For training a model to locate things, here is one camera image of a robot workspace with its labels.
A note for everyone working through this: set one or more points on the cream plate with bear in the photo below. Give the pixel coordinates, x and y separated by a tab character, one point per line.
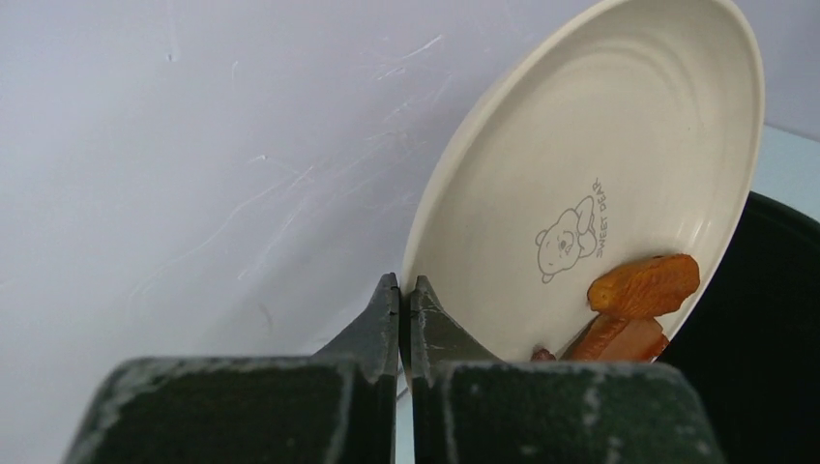
632	132

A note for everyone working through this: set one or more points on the purple octopus tentacle piece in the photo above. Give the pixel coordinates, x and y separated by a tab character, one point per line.
541	354

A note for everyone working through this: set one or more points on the black plastic trash bin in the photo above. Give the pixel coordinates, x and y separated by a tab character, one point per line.
751	345

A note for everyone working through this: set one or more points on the brown sausage piece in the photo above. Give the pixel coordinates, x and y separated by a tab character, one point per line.
611	339

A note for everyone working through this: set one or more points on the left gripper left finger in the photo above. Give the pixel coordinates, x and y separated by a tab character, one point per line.
336	406

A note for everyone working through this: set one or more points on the orange fried food piece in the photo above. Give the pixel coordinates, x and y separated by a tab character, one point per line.
645	288

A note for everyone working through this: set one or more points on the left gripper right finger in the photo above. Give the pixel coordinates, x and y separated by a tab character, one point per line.
470	408

